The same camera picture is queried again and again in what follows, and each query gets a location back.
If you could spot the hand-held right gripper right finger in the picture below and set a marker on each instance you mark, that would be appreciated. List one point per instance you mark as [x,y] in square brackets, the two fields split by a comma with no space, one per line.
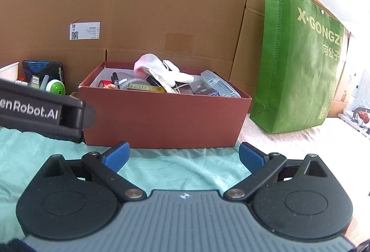
[251,158]

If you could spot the dark blue printed box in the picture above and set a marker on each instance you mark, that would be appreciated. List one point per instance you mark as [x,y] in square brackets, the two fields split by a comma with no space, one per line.
[43,68]

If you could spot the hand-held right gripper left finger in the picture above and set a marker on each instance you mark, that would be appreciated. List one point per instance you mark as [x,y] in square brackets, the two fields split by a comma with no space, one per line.
[117,158]

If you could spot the white frame with red item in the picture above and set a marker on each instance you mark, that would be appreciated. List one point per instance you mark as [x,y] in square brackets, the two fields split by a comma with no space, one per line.
[360,119]

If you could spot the clear round plastic container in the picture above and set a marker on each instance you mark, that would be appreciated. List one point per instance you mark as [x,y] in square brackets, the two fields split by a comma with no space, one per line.
[131,82]

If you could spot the red tape roll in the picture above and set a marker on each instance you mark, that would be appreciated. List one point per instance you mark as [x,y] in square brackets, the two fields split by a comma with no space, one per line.
[104,84]

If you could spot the clear plastic case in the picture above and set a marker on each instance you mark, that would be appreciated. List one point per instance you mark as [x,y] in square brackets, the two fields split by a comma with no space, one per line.
[221,84]

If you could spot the green fabric tote bag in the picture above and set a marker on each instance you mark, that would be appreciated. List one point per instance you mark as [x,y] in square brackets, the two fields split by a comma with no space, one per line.
[294,67]

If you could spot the black marker pen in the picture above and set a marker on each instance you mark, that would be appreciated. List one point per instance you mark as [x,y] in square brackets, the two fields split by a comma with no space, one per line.
[116,80]

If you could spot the white paper bowl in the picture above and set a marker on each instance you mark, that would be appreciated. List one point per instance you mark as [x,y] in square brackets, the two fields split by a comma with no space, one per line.
[8,71]

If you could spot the teal cloth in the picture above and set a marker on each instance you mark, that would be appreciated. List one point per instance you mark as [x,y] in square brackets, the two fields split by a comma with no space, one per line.
[162,165]

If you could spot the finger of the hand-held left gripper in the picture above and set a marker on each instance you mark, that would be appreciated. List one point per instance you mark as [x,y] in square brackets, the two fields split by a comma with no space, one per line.
[89,116]

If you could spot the white shipping label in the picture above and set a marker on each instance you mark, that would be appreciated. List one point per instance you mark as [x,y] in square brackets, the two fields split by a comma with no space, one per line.
[84,31]

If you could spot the black marker with paper tag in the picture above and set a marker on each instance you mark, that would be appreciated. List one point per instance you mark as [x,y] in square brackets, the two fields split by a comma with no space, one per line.
[154,81]

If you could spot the cream towel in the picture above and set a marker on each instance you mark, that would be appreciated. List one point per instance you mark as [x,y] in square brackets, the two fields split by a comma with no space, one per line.
[318,148]

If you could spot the green and white round gadget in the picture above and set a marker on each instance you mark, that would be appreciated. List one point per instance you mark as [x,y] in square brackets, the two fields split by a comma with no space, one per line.
[55,86]

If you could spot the white work glove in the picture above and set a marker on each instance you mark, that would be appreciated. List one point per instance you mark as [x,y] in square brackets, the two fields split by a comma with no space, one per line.
[162,68]

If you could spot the brown shoebox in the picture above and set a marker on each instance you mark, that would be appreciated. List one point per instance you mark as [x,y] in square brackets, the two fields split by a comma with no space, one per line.
[162,122]

